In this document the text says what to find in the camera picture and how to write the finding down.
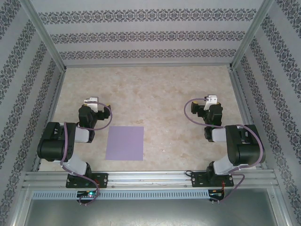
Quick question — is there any purple paper sheet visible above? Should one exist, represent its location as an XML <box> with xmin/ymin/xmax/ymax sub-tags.
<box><xmin>105</xmin><ymin>126</ymin><xmax>144</xmax><ymax>161</ymax></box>

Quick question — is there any grey sheet metal tray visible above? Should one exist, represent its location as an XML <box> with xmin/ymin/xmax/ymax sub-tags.
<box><xmin>14</xmin><ymin>188</ymin><xmax>290</xmax><ymax>226</ymax></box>

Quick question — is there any small controller board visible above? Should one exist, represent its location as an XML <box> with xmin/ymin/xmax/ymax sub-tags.
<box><xmin>208</xmin><ymin>189</ymin><xmax>226</xmax><ymax>201</ymax></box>

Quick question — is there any controller board with green light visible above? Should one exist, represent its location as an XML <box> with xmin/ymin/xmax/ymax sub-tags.
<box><xmin>76</xmin><ymin>190</ymin><xmax>100</xmax><ymax>201</ymax></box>

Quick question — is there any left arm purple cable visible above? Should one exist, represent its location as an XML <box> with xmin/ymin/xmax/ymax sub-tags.
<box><xmin>60</xmin><ymin>101</ymin><xmax>113</xmax><ymax>207</ymax></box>

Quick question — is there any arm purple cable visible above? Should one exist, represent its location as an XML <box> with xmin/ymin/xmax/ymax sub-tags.
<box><xmin>60</xmin><ymin>101</ymin><xmax>113</xmax><ymax>207</ymax></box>
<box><xmin>184</xmin><ymin>97</ymin><xmax>266</xmax><ymax>205</ymax></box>

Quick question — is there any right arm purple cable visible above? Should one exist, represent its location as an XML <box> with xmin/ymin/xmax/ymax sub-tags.
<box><xmin>184</xmin><ymin>97</ymin><xmax>266</xmax><ymax>205</ymax></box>

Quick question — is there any aluminium side rail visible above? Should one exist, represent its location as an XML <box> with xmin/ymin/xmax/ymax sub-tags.
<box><xmin>32</xmin><ymin>69</ymin><xmax>67</xmax><ymax>172</ymax></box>
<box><xmin>229</xmin><ymin>69</ymin><xmax>268</xmax><ymax>170</ymax></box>

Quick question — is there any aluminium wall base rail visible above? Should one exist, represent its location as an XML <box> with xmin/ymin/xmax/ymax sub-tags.
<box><xmin>63</xmin><ymin>62</ymin><xmax>234</xmax><ymax>69</ymax></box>

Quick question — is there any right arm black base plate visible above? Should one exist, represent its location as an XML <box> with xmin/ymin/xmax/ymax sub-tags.
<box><xmin>190</xmin><ymin>171</ymin><xmax>235</xmax><ymax>188</ymax></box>

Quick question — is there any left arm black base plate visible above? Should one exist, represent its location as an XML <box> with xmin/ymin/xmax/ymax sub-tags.
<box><xmin>65</xmin><ymin>172</ymin><xmax>109</xmax><ymax>189</ymax></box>

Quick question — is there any aluminium frame post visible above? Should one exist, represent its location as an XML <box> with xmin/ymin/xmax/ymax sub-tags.
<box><xmin>18</xmin><ymin>0</ymin><xmax>68</xmax><ymax>72</ymax></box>
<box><xmin>229</xmin><ymin>0</ymin><xmax>276</xmax><ymax>71</ymax></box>

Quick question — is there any long aluminium mounting rail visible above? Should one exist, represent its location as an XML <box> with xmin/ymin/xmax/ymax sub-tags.
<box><xmin>22</xmin><ymin>170</ymin><xmax>279</xmax><ymax>189</ymax></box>

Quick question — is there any grey slotted cable duct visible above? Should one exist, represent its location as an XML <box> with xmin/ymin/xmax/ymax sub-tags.
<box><xmin>32</xmin><ymin>190</ymin><xmax>210</xmax><ymax>200</ymax></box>

